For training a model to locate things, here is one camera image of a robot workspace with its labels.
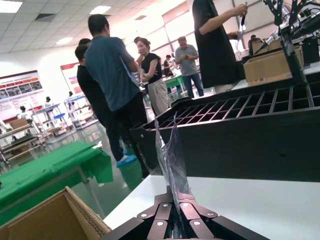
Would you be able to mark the distant person in black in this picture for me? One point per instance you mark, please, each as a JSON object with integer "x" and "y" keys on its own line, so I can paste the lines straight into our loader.
{"x": 167, "y": 65}

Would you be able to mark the small red white poster board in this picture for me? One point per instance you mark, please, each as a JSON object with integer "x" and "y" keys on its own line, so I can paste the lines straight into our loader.
{"x": 72, "y": 77}

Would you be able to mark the man in grey polo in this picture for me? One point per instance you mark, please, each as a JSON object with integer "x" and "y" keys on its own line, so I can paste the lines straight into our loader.
{"x": 187, "y": 60}

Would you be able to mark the grey translucent antistatic bag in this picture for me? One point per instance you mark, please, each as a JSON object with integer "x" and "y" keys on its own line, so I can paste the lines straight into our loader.
{"x": 172, "y": 155}

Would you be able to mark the brown cardboard box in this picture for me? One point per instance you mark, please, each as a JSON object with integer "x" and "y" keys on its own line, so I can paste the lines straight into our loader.
{"x": 50, "y": 220}

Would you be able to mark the white table leg with foot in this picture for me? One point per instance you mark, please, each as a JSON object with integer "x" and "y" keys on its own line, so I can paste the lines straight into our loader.
{"x": 92, "y": 192}

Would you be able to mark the black equipment box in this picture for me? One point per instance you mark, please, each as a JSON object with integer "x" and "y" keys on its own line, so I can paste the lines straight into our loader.
{"x": 311, "y": 51}

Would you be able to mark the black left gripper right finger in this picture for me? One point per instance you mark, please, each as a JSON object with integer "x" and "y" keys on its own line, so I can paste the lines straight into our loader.
{"x": 200, "y": 225}

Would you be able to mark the small green table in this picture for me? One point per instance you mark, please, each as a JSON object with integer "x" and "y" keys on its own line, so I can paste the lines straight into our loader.
{"x": 175, "y": 81}

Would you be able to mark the ceiling light panel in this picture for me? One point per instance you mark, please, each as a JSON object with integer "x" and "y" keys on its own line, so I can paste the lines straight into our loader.
{"x": 100, "y": 10}
{"x": 64, "y": 41}
{"x": 10, "y": 3}

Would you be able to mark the silver background robot arm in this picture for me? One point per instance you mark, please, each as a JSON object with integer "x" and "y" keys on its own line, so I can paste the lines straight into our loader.
{"x": 271, "y": 38}

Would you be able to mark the ceiling air vent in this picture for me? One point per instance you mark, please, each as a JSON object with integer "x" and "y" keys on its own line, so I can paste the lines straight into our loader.
{"x": 45, "y": 17}

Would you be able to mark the person in beige trousers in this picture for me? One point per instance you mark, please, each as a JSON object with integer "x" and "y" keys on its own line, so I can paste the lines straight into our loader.
{"x": 151, "y": 67}

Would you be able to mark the black slotted container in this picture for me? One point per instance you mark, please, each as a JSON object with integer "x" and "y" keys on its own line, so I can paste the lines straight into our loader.
{"x": 237, "y": 150}

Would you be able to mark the person in black top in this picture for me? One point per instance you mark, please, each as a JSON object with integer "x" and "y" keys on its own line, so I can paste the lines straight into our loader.
{"x": 212, "y": 50}

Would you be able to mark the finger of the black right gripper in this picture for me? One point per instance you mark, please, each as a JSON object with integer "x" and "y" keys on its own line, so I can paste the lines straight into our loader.
{"x": 296, "y": 55}
{"x": 287, "y": 55}

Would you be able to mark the large red white poster board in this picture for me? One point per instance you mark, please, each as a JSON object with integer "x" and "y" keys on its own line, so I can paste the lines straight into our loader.
{"x": 20, "y": 92}

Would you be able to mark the white humanoid robot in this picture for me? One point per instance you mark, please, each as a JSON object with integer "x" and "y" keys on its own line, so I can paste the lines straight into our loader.
{"x": 49, "y": 102}
{"x": 23, "y": 113}

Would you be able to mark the large cardboard box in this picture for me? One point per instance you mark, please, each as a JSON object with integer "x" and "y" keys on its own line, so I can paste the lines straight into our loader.
{"x": 270, "y": 67}

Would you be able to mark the man in blue shirt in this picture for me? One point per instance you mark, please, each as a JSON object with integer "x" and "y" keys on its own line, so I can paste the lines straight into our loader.
{"x": 110, "y": 70}

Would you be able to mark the blue framed cart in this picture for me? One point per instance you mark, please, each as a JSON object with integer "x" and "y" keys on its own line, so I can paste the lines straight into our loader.
{"x": 50, "y": 120}

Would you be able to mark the white framed workbench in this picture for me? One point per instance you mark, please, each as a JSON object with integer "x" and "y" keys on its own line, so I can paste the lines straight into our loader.
{"x": 80, "y": 110}

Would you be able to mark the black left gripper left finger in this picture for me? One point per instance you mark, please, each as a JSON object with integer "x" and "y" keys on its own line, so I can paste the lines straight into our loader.
{"x": 155, "y": 225}

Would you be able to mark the metal shelf rack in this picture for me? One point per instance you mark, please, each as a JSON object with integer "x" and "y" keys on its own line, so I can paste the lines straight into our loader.
{"x": 22, "y": 140}

